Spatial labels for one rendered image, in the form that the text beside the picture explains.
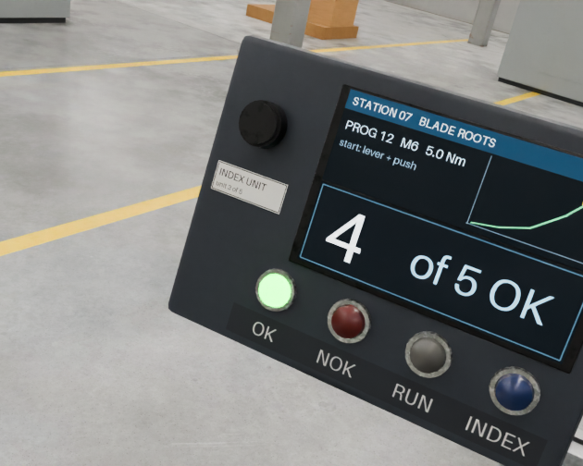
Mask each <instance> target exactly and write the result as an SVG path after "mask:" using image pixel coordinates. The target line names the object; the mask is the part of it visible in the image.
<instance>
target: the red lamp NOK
mask: <svg viewBox="0 0 583 466"><path fill-rule="evenodd" d="M328 326H329V330H330V332H331V334H332V335H333V336H334V337H335V338H337V339H338V340H339V341H341V342H344V343H355V342H358V341H361V340H362V339H364V338H365V337H366V336H367V334H368V333H369V331H370V327H371V317H370V313H369V311H368V309H367V308H366V306H365V305H364V304H363V303H361V302H360V301H358V300H353V299H343V300H339V301H337V302H336V303H335V304H334V305H333V306H332V307H331V309H330V310H329V315H328Z"/></svg>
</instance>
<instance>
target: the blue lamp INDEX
mask: <svg viewBox="0 0 583 466"><path fill-rule="evenodd" d="M490 397H491V399H492V401H493V403H494V404H495V406H496V407H497V408H498V409H500V410H501V411H503V412H505V413H507V414H511V415H523V414H526V413H529V412H530V411H532V410H533V409H534V408H535V407H536V406H537V404H538V402H539V401H540V385H539V383H538V381H537V379H536V378H535V377H534V375H533V374H531V373H530V372H529V371H527V370H525V369H523V368H520V367H514V366H511V367H505V368H502V369H501V370H499V371H498V372H496V374H495V375H494V376H493V377H492V378H491V380H490Z"/></svg>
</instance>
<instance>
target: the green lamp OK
mask: <svg viewBox="0 0 583 466"><path fill-rule="evenodd" d="M255 292H256V297H257V298H258V300H259V302H260V303H261V304H262V305H263V306H264V307H265V308H266V309H268V310H270V311H273V312H280V311H284V310H286V309H288V308H289V307H291V306H292V304H293V303H294V301H295V298H296V294H297V289H296V285H295V282H294V280H293V278H292V277H291V275H289V274H288V273H287V272H285V271H284V270H281V269H276V268H274V269H269V270H267V271H265V273H264V274H262V275H261V276H260V277H259V278H258V280H257V282H256V287H255Z"/></svg>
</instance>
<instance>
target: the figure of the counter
mask: <svg viewBox="0 0 583 466"><path fill-rule="evenodd" d="M399 210H400V208H398V207H395V206H392V205H389V204H387V203H384V202H380V201H377V200H374V199H372V198H369V197H366V196H364V195H361V194H358V193H356V192H353V191H350V190H346V189H344V188H341V187H338V186H335V185H332V184H329V183H328V182H325V181H321V184H320V187H319V190H318V193H317V196H316V201H315V204H314V207H313V210H312V213H311V215H310V219H309V222H308V225H307V228H306V231H305V233H304V239H303V242H302V245H301V248H300V250H299V254H298V257H297V259H299V260H302V261H304V262H307V263H309V264H312V265H315V266H317V267H320V268H322V269H325V270H327V271H330V272H331V273H334V274H336V275H339V276H343V277H345V278H348V279H350V280H352V281H354V282H357V283H359V284H362V285H364V286H367V287H369V288H373V286H374V283H375V280H376V277H377V274H378V270H379V267H380V264H381V261H382V258H383V255H384V253H385V251H386V248H387V245H388V242H389V239H390V236H391V232H392V229H393V226H394V223H395V221H396V218H397V215H398V213H399Z"/></svg>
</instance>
